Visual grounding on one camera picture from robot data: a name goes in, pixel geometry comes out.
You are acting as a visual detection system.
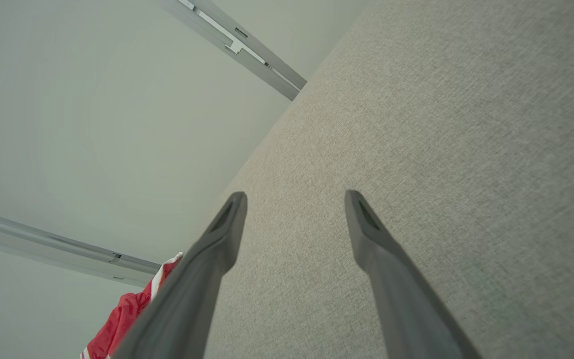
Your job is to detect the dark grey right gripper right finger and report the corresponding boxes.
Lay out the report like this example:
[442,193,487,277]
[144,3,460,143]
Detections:
[344,189,482,359]

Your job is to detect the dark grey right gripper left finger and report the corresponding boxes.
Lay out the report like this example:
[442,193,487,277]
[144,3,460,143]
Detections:
[113,191,248,359]

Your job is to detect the red shorts with white stripe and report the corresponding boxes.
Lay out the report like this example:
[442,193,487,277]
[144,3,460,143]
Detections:
[80,252,184,359]

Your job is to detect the grey fabric sofa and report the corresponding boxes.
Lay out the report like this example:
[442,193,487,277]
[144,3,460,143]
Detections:
[202,0,574,359]

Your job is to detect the grey aluminium rail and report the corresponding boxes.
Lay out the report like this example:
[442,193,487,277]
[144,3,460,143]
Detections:
[160,0,308,102]
[0,207,162,288]

